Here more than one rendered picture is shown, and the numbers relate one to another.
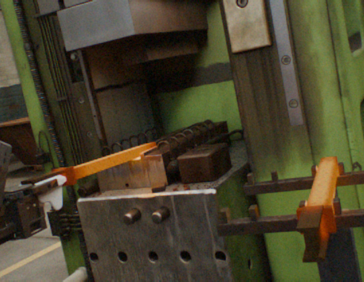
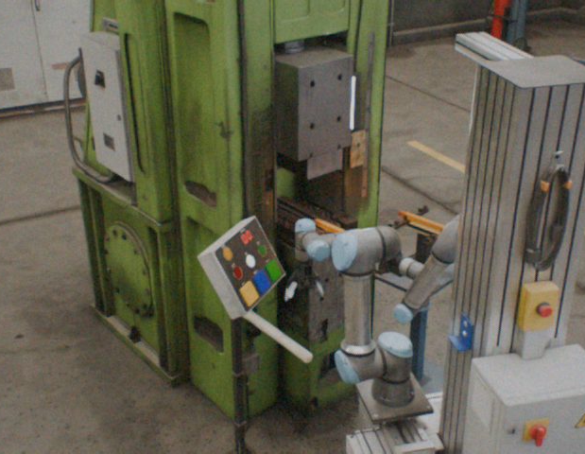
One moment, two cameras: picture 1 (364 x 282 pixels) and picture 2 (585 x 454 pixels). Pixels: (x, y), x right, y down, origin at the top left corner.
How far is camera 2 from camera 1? 3.37 m
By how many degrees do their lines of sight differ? 67
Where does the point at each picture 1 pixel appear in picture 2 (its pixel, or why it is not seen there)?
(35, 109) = (237, 212)
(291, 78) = (365, 176)
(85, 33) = (319, 169)
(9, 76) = not seen: outside the picture
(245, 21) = (358, 153)
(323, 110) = (371, 188)
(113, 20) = (334, 162)
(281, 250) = not seen: hidden behind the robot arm
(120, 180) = not seen: hidden behind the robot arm
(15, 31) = (236, 164)
